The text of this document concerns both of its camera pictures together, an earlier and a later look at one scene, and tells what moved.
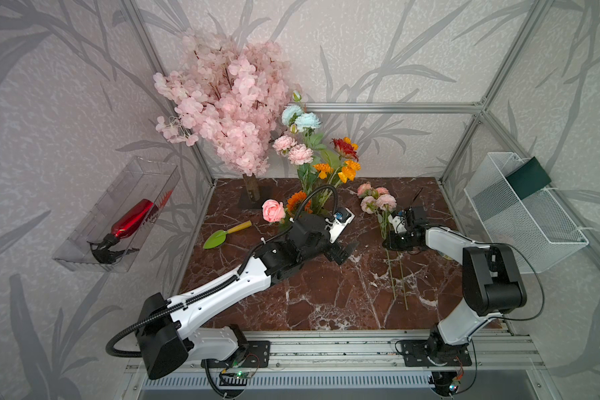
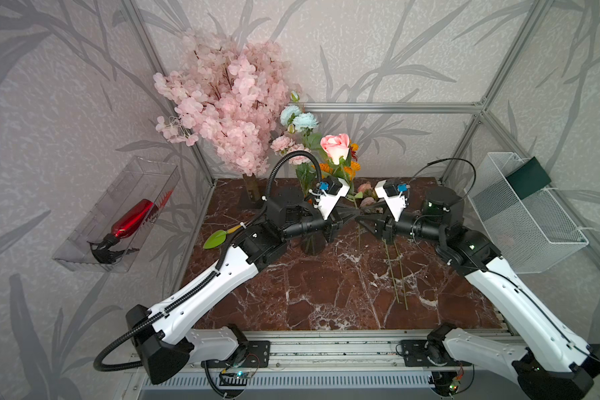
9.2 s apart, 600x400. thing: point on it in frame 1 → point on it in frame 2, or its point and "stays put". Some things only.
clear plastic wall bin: (112, 235) stays put
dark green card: (528, 178) stays put
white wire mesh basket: (542, 227) stays put
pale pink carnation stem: (297, 154) stays put
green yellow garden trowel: (219, 237) stays put
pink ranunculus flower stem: (387, 202) → (396, 252)
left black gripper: (332, 255) → (331, 226)
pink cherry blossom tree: (229, 98) stays put
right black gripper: (392, 244) → (385, 226)
